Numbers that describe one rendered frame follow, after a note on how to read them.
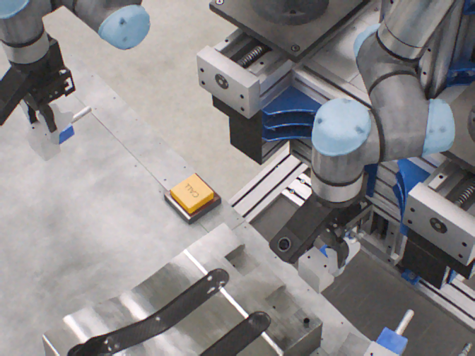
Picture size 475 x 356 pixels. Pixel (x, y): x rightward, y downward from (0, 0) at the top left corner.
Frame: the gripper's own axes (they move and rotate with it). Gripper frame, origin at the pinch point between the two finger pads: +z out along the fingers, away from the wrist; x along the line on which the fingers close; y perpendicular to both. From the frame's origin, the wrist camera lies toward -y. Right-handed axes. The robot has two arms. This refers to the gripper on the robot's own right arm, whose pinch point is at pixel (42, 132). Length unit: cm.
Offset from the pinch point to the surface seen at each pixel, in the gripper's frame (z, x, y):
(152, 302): 6.6, -38.1, -7.2
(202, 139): 95, 38, 68
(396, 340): 8, -71, 17
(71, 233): 15.0, -11.9, -5.9
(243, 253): 8.3, -41.4, 11.2
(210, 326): 6.5, -48.4, -3.4
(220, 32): 95, 69, 106
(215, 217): 15.0, -28.9, 15.8
